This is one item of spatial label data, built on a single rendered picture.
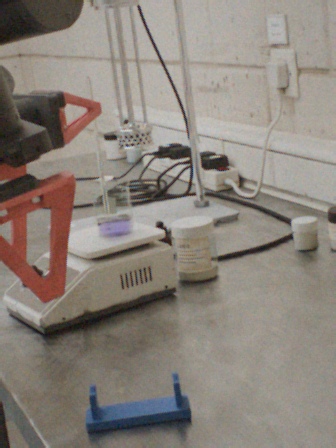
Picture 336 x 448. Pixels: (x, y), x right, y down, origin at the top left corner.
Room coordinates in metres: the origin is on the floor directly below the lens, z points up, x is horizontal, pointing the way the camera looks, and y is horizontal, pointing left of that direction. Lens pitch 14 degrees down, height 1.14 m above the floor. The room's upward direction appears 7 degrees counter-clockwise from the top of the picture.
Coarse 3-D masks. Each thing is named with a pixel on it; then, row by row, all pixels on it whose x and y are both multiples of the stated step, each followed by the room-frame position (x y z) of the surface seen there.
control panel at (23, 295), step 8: (40, 264) 1.19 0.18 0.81; (48, 264) 1.18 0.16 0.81; (72, 272) 1.12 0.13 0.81; (72, 280) 1.10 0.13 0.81; (16, 288) 1.17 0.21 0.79; (24, 288) 1.16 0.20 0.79; (16, 296) 1.15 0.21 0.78; (24, 296) 1.14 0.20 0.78; (32, 296) 1.13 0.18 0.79; (24, 304) 1.12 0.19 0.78; (32, 304) 1.11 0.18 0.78; (40, 304) 1.10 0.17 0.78; (40, 312) 1.08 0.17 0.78
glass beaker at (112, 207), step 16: (112, 176) 1.21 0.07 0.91; (96, 192) 1.16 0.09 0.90; (112, 192) 1.16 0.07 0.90; (128, 192) 1.18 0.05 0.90; (96, 208) 1.17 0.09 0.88; (112, 208) 1.16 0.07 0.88; (128, 208) 1.17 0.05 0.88; (96, 224) 1.18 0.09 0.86; (112, 224) 1.16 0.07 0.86; (128, 224) 1.17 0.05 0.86
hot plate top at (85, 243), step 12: (96, 228) 1.24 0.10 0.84; (144, 228) 1.20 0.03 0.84; (156, 228) 1.20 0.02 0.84; (72, 240) 1.19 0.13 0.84; (84, 240) 1.18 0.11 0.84; (96, 240) 1.17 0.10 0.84; (108, 240) 1.16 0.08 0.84; (120, 240) 1.16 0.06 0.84; (132, 240) 1.15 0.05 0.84; (144, 240) 1.16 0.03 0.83; (72, 252) 1.15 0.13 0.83; (84, 252) 1.12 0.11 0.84; (96, 252) 1.12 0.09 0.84; (108, 252) 1.13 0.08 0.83
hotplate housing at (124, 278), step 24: (72, 264) 1.14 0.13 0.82; (96, 264) 1.12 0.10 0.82; (120, 264) 1.13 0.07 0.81; (144, 264) 1.15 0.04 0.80; (168, 264) 1.16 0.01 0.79; (72, 288) 1.10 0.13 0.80; (96, 288) 1.11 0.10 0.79; (120, 288) 1.13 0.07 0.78; (144, 288) 1.14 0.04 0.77; (168, 288) 1.17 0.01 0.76; (24, 312) 1.12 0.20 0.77; (48, 312) 1.08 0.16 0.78; (72, 312) 1.09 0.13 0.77; (96, 312) 1.11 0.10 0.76
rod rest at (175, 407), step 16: (176, 384) 0.80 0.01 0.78; (96, 400) 0.81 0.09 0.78; (144, 400) 0.83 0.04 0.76; (160, 400) 0.83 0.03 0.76; (176, 400) 0.80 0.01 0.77; (96, 416) 0.80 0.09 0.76; (112, 416) 0.81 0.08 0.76; (128, 416) 0.80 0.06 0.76; (144, 416) 0.80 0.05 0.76; (160, 416) 0.80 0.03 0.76; (176, 416) 0.80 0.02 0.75
